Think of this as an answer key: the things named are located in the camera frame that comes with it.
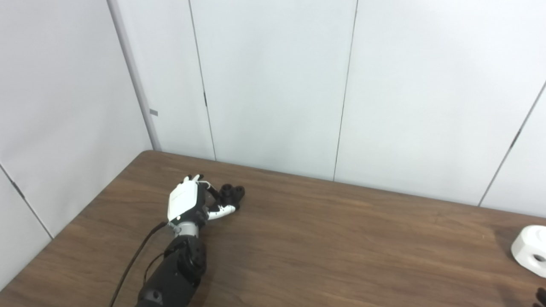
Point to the round white piece with holes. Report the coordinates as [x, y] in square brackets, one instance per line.
[531, 247]

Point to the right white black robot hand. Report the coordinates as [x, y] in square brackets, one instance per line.
[541, 298]

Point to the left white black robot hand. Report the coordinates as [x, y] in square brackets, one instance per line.
[183, 202]

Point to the black flanged holder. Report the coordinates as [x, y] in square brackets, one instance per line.
[230, 194]

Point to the grey corner post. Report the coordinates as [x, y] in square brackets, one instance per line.
[136, 81]

